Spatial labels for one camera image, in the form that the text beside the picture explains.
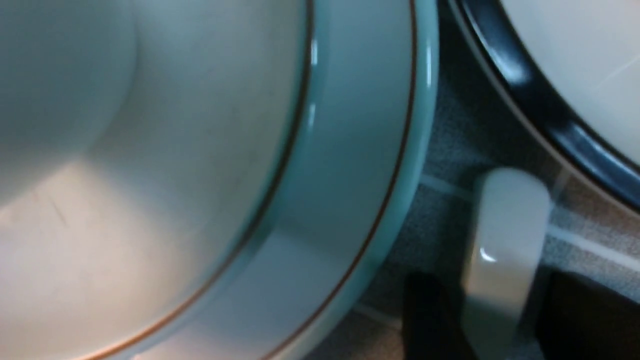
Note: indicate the plain white ceramic spoon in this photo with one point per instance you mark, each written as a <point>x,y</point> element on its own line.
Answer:
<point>507,236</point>

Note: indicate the thin-rimmed white plate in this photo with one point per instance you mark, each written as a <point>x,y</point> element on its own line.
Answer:
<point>367,122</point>

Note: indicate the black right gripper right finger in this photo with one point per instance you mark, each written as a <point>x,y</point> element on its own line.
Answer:
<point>581,319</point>

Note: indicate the black-rimmed illustrated plate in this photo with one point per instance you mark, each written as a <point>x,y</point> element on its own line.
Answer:
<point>569,70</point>

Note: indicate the thin-rimmed white bowl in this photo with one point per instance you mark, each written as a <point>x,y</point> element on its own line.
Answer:
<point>146,147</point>

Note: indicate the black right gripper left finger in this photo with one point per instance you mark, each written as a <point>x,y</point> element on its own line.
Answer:
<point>430,330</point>

